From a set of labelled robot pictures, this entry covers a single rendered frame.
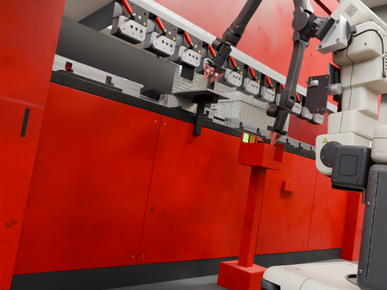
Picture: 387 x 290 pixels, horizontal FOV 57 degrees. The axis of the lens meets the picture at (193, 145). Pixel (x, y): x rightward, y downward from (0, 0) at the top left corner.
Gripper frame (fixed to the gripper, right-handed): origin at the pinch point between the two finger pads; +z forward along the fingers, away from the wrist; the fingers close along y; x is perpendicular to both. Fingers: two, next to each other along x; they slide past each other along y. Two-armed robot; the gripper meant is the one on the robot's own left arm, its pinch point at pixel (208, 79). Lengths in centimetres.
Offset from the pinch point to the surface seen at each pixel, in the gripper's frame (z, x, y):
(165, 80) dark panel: 25, -66, -27
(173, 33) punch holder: -10.5, -24.6, 16.0
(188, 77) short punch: 7.0, -17.7, -2.7
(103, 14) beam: 78, -640, -233
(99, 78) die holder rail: 21, -7, 53
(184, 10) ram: -23.4, -32.8, 11.0
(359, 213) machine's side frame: 50, 36, -221
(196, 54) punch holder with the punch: -6.3, -21.8, -2.3
